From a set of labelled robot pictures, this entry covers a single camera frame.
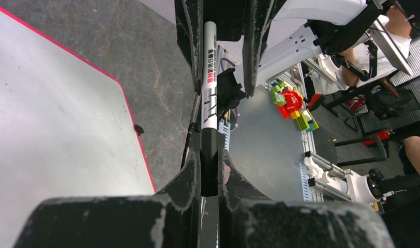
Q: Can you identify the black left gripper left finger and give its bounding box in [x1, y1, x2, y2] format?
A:
[14, 149, 200, 247]

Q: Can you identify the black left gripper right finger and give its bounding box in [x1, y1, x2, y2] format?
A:
[218, 150, 394, 247]

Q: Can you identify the person in white shirt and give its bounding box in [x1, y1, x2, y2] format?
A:
[314, 0, 420, 187]

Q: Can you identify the small black clip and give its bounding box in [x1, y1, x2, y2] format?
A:
[133, 124, 145, 136]

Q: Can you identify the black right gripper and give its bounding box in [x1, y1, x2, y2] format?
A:
[174, 0, 286, 98]

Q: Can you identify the colourful toy brick pile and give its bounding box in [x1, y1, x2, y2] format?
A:
[270, 80, 319, 132]

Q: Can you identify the black white whiteboard marker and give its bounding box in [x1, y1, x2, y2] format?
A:
[200, 21, 218, 197]

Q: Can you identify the pink framed whiteboard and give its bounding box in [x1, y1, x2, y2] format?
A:
[0, 7, 155, 247]

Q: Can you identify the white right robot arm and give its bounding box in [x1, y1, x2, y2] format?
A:
[174, 1, 383, 112]

